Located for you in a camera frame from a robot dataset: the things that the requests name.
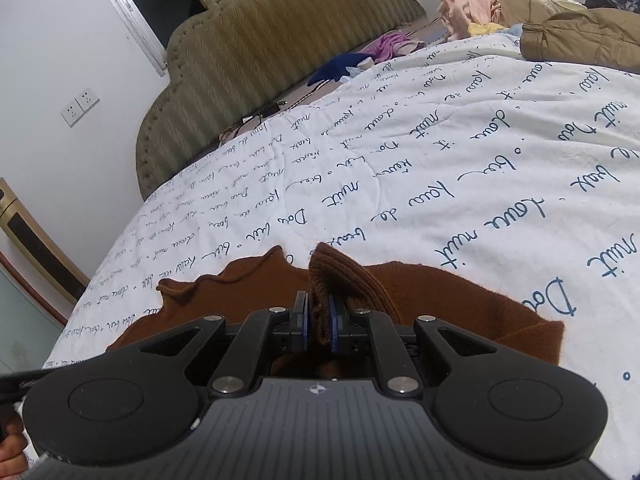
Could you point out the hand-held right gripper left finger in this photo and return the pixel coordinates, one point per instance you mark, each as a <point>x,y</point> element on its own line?
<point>303,325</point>

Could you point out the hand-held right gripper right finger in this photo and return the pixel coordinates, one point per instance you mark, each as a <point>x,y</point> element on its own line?
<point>334,325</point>

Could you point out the brown knit sweater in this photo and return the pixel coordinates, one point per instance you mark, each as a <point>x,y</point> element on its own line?
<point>425,290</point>

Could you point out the pink clothes pile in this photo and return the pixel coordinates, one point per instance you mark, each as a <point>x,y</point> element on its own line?
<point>470,0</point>

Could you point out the person's left hand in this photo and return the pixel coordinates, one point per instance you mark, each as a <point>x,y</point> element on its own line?
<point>11,455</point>

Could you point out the red framed glass door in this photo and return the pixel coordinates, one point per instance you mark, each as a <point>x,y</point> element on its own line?
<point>25,320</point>

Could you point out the gold tower air conditioner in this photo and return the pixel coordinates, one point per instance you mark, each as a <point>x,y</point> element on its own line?
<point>35,245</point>

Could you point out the white script printed quilt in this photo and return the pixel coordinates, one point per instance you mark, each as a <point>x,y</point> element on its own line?
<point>400,160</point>

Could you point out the dark blue cloth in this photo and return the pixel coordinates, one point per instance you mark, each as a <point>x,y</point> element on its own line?
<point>335,66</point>

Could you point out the olive striped padded headboard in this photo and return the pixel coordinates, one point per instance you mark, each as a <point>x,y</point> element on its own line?
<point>260,50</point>

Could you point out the purple cloth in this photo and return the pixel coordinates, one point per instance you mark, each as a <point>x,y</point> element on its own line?
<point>387,47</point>

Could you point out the yellow cloth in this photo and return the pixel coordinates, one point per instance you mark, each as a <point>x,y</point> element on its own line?
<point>492,30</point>

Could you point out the white framed window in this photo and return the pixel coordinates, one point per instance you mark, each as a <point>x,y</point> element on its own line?
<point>131,15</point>

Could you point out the olive brown jacket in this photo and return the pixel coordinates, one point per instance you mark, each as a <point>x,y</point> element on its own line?
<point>590,35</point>

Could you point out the white wall socket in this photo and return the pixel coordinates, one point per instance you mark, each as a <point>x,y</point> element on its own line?
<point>71,113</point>
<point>87,101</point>

